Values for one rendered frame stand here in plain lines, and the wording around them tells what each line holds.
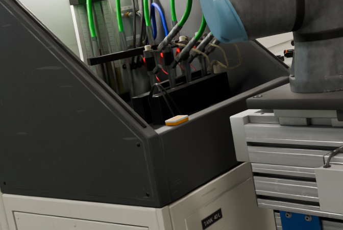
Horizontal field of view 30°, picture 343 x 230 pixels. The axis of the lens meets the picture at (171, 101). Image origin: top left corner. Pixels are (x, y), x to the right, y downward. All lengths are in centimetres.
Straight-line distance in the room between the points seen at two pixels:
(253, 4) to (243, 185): 74
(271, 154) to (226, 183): 43
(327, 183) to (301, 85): 20
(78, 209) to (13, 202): 26
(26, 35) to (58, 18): 37
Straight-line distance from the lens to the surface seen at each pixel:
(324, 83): 108
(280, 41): 232
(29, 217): 177
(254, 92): 172
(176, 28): 169
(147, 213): 144
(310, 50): 110
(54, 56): 152
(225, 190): 160
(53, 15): 192
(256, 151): 121
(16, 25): 160
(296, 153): 116
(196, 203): 151
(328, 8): 108
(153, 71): 177
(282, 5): 105
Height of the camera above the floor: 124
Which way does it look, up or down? 9 degrees down
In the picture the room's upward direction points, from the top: 10 degrees counter-clockwise
